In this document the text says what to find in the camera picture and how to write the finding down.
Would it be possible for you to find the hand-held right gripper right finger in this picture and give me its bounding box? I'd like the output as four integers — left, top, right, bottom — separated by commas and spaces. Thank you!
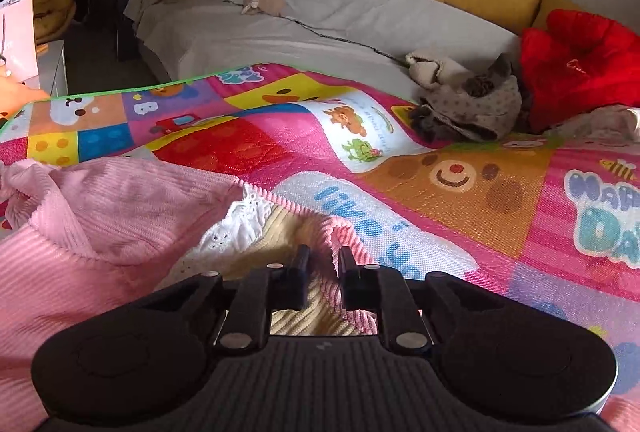
338, 246, 481, 355

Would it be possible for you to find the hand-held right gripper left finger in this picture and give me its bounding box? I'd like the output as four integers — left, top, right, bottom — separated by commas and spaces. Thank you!
165, 244, 312, 355

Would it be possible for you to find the pink corduroy garment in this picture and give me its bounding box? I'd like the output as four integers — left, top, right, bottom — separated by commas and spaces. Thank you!
0, 156, 401, 432

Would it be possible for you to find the colourful cartoon play mat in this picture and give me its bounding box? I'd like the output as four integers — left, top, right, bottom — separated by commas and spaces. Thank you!
0, 62, 640, 432

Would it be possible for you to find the grey-beige dotted garment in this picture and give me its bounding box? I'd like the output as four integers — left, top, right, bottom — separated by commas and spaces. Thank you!
410, 54, 531, 143

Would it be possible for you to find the cream cloth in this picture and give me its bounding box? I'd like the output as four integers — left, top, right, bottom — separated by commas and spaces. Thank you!
405, 49, 471, 87

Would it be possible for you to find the beige plush toy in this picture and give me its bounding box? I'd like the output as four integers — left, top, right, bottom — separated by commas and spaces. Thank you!
241, 0, 286, 16

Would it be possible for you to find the pale printed cloth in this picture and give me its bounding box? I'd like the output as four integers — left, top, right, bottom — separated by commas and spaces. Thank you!
545, 106, 640, 147

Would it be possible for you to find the red plush cushion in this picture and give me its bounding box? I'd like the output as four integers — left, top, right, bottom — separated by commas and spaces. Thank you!
519, 9, 640, 133

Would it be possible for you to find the white cabinet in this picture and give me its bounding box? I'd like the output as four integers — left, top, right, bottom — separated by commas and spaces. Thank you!
25, 39, 68, 97

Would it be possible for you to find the orange object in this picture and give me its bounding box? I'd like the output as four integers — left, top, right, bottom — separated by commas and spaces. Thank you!
0, 74, 51, 120

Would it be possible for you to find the pink paper bag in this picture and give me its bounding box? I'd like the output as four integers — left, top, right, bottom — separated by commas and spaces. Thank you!
0, 0, 40, 82

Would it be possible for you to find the black cable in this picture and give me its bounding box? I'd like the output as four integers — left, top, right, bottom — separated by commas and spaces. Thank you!
222, 0, 416, 62

